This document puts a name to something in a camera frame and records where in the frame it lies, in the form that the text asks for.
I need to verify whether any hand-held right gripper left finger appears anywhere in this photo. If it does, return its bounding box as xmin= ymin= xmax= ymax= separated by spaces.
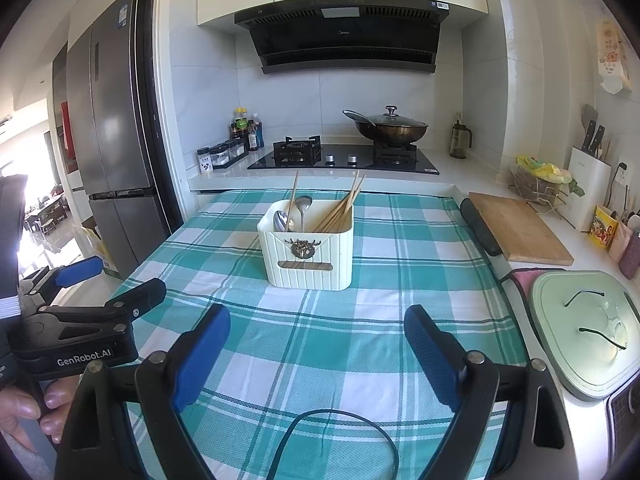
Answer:
xmin=52 ymin=302 xmax=232 ymax=480

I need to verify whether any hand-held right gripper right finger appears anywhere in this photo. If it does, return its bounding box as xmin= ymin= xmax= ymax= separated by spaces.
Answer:
xmin=403 ymin=304 xmax=578 ymax=480

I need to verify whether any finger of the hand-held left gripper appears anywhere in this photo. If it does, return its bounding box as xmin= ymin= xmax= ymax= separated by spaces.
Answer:
xmin=35 ymin=277 xmax=168 ymax=341
xmin=20 ymin=255 xmax=104 ymax=306

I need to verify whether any cream ribbed utensil holder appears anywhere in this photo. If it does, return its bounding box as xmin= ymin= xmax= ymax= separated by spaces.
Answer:
xmin=256 ymin=199 xmax=355 ymax=292

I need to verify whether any person's left hand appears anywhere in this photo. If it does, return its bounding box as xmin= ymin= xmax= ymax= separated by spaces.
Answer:
xmin=0 ymin=375 xmax=83 ymax=456

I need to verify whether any printed cardboard box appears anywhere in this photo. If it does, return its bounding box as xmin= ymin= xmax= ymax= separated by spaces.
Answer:
xmin=82 ymin=225 xmax=121 ymax=281

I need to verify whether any wooden dining table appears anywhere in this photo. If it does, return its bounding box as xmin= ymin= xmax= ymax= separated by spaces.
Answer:
xmin=25 ymin=195 xmax=63 ymax=236

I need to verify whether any teal white checked tablecloth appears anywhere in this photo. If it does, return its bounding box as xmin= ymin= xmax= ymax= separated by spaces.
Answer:
xmin=120 ymin=189 xmax=528 ymax=480

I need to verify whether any pink pot mat black trim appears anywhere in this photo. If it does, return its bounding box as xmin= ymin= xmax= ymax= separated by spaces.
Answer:
xmin=500 ymin=267 xmax=566 ymax=301

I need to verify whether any black cushion pad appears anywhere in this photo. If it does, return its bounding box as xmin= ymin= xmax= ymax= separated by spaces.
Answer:
xmin=460 ymin=198 xmax=502 ymax=257

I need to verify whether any pale green appliance lid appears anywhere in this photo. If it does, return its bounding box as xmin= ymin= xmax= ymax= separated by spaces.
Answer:
xmin=530 ymin=270 xmax=640 ymax=401

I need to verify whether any wooden cutting board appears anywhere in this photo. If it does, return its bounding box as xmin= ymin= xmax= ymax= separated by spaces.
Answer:
xmin=468 ymin=191 xmax=575 ymax=267

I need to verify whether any grey steel refrigerator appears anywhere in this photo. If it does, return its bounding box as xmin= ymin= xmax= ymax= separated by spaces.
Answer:
xmin=65 ymin=0 xmax=168 ymax=281

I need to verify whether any white framed dark grille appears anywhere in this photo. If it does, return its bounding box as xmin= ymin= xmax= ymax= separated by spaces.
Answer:
xmin=606 ymin=385 xmax=640 ymax=466

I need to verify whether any yellow printed packet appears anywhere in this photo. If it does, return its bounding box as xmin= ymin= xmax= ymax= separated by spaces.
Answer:
xmin=589 ymin=205 xmax=618 ymax=251

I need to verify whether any black glass gas stove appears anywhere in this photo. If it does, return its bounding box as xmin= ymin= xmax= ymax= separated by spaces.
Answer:
xmin=246 ymin=135 xmax=441 ymax=176

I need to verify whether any yellow green plastic bag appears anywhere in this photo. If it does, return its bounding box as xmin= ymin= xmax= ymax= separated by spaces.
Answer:
xmin=516 ymin=155 xmax=571 ymax=183

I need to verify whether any pink cup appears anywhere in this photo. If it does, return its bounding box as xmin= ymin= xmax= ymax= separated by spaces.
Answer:
xmin=609 ymin=220 xmax=633 ymax=263

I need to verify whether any dark wok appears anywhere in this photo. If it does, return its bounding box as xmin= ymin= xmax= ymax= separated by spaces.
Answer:
xmin=342 ymin=109 xmax=429 ymax=148

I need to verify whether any white knife block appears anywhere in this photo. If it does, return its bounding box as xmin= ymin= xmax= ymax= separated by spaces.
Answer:
xmin=570 ymin=146 xmax=612 ymax=233

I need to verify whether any glass wok lid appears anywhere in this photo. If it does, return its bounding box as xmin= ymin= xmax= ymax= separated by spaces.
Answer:
xmin=350 ymin=105 xmax=427 ymax=128

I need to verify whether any black range hood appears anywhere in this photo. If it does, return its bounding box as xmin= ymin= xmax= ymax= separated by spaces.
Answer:
xmin=234 ymin=0 xmax=450 ymax=76

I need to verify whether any hanging patterned oven mitt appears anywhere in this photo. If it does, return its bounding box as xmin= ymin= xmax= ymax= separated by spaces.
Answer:
xmin=596 ymin=20 xmax=633 ymax=95

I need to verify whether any black cable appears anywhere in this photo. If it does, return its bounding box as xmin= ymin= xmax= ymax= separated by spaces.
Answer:
xmin=267 ymin=409 xmax=401 ymax=480

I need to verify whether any red wall hanging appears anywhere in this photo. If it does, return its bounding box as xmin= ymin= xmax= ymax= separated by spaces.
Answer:
xmin=60 ymin=101 xmax=76 ymax=173

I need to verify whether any wire basket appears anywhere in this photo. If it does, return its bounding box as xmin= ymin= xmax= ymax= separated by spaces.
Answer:
xmin=510 ymin=162 xmax=571 ymax=211

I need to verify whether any glass pitcher dark handle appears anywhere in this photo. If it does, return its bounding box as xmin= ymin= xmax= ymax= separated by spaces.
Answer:
xmin=449 ymin=112 xmax=473 ymax=160

